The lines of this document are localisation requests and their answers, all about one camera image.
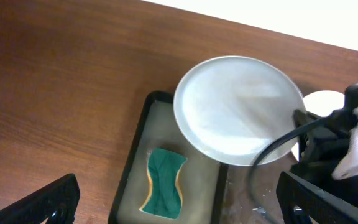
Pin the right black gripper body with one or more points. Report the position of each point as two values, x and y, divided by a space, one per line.
317 167

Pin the light blue plate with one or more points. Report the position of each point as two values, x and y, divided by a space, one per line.
230 108

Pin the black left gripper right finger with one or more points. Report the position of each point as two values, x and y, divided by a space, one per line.
302 202

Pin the green yellow sponge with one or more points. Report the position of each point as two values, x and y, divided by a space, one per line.
164 198

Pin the black water tray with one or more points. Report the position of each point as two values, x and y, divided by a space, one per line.
202 180

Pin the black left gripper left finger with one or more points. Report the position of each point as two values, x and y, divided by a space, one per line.
54 203

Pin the white pink plate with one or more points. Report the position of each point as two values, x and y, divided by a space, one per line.
321 103

